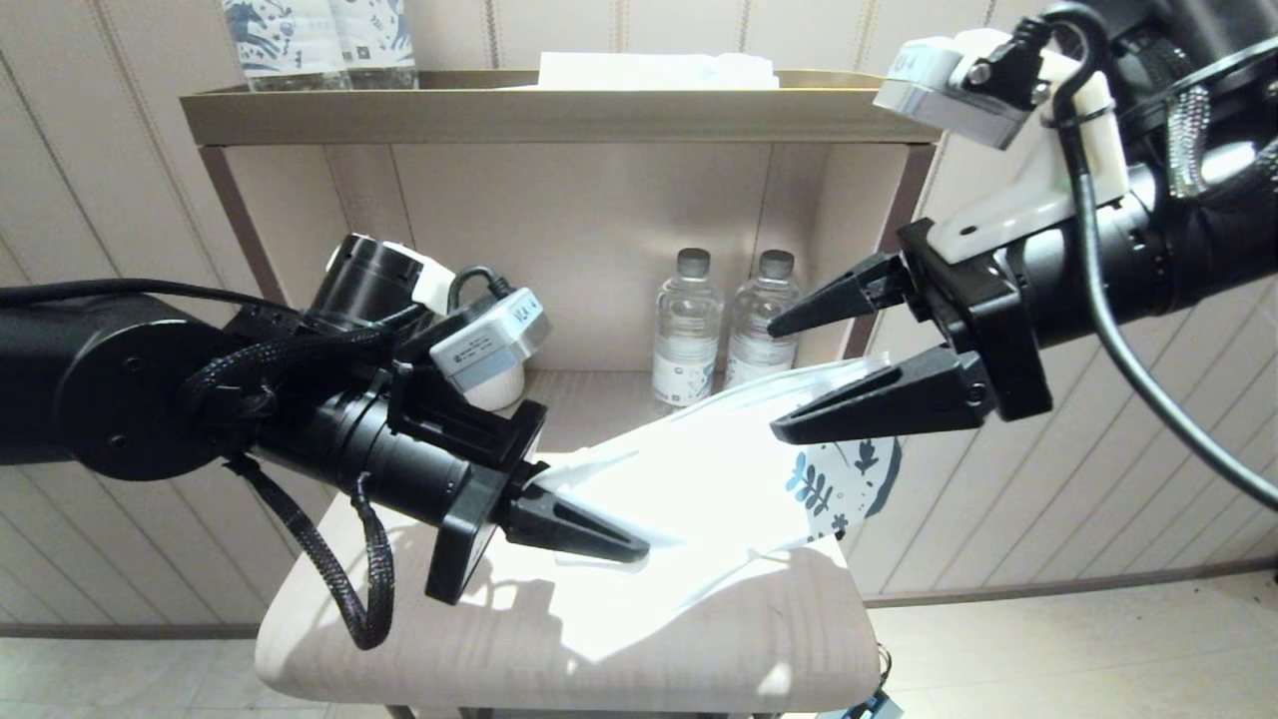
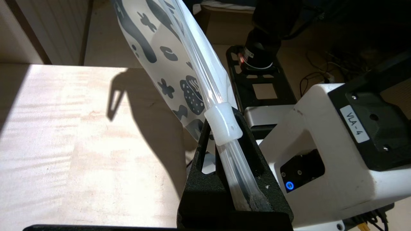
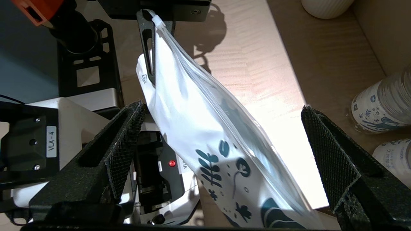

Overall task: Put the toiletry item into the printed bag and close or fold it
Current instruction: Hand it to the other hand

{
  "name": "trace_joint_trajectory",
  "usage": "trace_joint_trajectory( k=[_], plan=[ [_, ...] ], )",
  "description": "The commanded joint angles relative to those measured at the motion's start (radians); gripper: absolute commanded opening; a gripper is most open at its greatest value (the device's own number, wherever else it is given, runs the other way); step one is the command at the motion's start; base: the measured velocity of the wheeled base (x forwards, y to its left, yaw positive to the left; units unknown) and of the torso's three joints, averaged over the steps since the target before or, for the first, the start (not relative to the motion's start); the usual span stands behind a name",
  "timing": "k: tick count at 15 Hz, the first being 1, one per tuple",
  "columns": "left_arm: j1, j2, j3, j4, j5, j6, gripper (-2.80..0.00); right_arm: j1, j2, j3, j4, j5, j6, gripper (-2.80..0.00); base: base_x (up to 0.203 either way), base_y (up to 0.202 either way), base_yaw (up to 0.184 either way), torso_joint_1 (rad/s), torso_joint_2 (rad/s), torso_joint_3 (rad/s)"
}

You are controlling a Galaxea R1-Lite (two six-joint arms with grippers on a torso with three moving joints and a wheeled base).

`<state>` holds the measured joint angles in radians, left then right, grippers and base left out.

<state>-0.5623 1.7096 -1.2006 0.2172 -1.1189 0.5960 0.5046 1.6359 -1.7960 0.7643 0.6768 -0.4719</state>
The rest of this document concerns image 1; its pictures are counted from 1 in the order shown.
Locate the grey blue floor device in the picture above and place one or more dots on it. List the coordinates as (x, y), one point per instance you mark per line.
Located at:
(874, 707)

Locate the clear plastic water bottle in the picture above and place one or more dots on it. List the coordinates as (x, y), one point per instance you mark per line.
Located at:
(687, 330)
(759, 330)

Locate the blue floral print pouch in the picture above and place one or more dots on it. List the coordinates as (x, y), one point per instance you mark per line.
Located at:
(285, 45)
(384, 40)

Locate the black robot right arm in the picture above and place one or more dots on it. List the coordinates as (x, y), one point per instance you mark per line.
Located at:
(1228, 200)

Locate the white floral plastic bag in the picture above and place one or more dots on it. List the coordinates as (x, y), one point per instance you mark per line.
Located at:
(699, 489)

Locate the white ribbed mug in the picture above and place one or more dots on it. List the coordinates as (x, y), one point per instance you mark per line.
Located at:
(499, 394)

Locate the beige wooden shelf cabinet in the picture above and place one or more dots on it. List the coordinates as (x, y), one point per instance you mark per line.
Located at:
(759, 639)

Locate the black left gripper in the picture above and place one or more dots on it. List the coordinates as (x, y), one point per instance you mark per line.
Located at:
(399, 459)

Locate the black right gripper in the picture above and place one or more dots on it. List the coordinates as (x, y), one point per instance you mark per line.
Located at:
(1078, 280)

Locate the white blue flat packet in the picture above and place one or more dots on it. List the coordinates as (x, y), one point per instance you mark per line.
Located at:
(649, 70)

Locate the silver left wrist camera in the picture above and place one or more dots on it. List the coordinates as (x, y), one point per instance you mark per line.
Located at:
(489, 345)

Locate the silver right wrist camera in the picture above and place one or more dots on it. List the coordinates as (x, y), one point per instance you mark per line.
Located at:
(949, 95)

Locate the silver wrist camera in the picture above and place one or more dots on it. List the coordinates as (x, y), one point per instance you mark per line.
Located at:
(489, 345)
(949, 95)

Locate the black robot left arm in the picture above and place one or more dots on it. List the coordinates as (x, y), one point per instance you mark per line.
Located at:
(100, 379)

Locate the white right camera bracket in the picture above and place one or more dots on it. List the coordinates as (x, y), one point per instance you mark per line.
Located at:
(1048, 190)

